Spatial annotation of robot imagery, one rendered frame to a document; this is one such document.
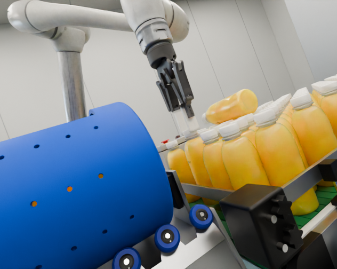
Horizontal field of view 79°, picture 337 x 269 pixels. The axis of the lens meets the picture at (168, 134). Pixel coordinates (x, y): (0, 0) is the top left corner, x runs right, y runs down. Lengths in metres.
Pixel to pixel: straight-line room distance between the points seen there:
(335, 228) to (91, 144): 0.42
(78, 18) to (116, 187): 0.64
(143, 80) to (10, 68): 1.86
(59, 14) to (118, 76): 2.69
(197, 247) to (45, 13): 0.83
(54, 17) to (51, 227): 0.70
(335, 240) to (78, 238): 0.40
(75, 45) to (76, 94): 0.22
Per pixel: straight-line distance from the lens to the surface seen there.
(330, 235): 0.45
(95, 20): 0.82
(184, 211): 0.47
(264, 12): 5.67
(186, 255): 0.41
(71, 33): 1.08
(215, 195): 0.49
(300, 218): 0.47
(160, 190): 0.34
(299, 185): 0.42
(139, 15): 0.58
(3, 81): 3.62
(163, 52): 0.54
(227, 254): 0.44
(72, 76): 1.08
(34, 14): 0.94
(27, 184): 0.32
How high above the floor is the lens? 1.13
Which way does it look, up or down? level
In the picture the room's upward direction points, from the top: 21 degrees counter-clockwise
